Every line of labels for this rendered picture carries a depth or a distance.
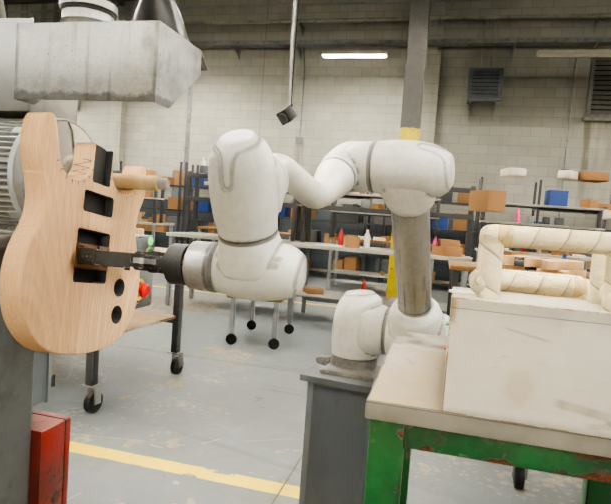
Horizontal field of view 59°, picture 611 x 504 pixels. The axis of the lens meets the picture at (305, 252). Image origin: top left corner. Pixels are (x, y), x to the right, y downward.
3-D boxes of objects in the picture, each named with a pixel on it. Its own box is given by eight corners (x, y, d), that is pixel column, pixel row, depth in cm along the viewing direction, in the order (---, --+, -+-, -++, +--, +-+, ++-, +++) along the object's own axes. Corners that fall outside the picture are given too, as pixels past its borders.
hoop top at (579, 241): (482, 245, 78) (483, 223, 78) (481, 244, 81) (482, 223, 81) (636, 257, 73) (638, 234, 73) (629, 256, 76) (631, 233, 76)
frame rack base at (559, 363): (441, 412, 79) (452, 297, 78) (441, 384, 94) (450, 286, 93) (649, 445, 73) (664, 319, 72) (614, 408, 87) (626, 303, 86)
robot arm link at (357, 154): (312, 150, 132) (366, 152, 128) (335, 130, 147) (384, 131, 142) (316, 200, 138) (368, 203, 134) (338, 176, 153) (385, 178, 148)
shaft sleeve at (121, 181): (91, 176, 120) (86, 189, 118) (83, 168, 117) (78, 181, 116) (165, 181, 115) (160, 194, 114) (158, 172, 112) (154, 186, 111)
